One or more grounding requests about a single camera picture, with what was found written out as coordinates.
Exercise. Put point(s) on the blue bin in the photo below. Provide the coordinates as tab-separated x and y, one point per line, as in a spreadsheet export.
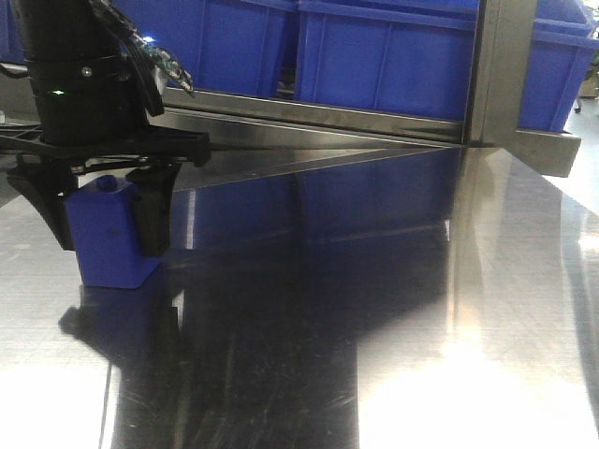
413	58
235	47
11	47
562	49

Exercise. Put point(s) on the blue bin far right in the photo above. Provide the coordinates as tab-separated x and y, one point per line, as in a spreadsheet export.
562	49

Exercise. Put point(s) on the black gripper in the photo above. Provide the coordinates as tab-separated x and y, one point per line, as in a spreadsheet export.
74	126

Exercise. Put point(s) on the blue plastic part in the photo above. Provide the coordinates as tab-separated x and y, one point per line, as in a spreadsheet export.
104	234

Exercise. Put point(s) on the blue bin far left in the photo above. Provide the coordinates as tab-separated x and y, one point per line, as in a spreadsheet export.
11	47

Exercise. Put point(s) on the blue bin middle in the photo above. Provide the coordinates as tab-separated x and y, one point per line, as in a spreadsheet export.
413	58

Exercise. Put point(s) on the stainless steel shelf frame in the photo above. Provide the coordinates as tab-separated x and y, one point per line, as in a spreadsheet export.
231	120

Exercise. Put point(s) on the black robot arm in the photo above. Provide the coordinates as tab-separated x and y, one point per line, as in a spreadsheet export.
92	76

